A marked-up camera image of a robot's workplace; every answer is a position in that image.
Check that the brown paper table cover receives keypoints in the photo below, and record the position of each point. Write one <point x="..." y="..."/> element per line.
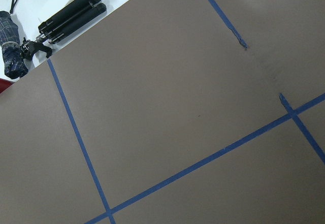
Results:
<point x="173" y="111"/>

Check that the black folded tripod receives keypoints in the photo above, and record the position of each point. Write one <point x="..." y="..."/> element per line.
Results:
<point x="62" y="24"/>

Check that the blue plaid folded umbrella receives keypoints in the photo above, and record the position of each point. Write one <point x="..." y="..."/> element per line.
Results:
<point x="14" y="66"/>

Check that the red thermos bottle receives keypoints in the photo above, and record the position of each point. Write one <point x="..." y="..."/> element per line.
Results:
<point x="4" y="84"/>

